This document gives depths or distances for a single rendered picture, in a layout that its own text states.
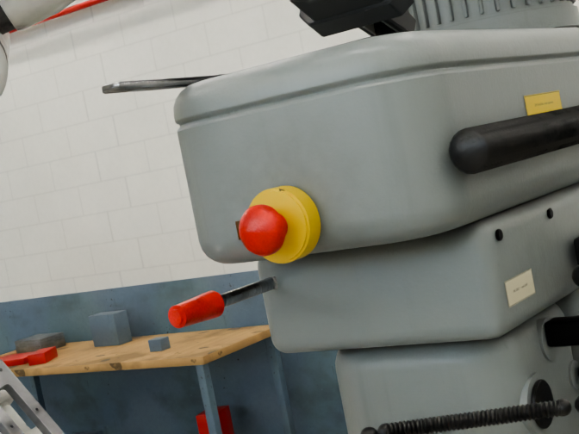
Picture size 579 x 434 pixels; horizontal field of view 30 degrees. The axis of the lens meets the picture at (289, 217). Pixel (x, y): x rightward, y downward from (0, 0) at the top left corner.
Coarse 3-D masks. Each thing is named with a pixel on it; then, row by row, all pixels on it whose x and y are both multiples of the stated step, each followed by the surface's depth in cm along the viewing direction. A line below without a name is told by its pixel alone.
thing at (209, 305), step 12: (240, 288) 96; (252, 288) 97; (264, 288) 98; (276, 288) 100; (192, 300) 90; (204, 300) 91; (216, 300) 92; (228, 300) 94; (240, 300) 95; (180, 312) 89; (192, 312) 89; (204, 312) 90; (216, 312) 92; (180, 324) 89; (192, 324) 90
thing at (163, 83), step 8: (136, 80) 88; (144, 80) 89; (152, 80) 90; (160, 80) 91; (168, 80) 92; (176, 80) 92; (184, 80) 93; (192, 80) 94; (200, 80) 95; (104, 88) 87; (112, 88) 87; (120, 88) 86; (128, 88) 87; (136, 88) 88; (144, 88) 89; (152, 88) 90; (160, 88) 92; (168, 88) 93; (176, 88) 95
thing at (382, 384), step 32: (544, 320) 101; (352, 352) 102; (384, 352) 99; (416, 352) 97; (448, 352) 96; (480, 352) 95; (512, 352) 96; (544, 352) 100; (352, 384) 101; (384, 384) 99; (416, 384) 97; (448, 384) 96; (480, 384) 95; (512, 384) 95; (544, 384) 98; (576, 384) 105; (352, 416) 102; (384, 416) 100; (416, 416) 98; (576, 416) 105
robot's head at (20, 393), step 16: (0, 368) 78; (0, 384) 78; (16, 384) 78; (16, 400) 78; (32, 400) 78; (0, 416) 76; (32, 416) 78; (48, 416) 78; (16, 432) 76; (48, 432) 78
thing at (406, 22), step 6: (408, 12) 104; (396, 18) 102; (402, 18) 103; (408, 18) 104; (390, 24) 102; (396, 24) 102; (402, 24) 103; (408, 24) 104; (414, 24) 104; (396, 30) 103; (402, 30) 103; (408, 30) 103
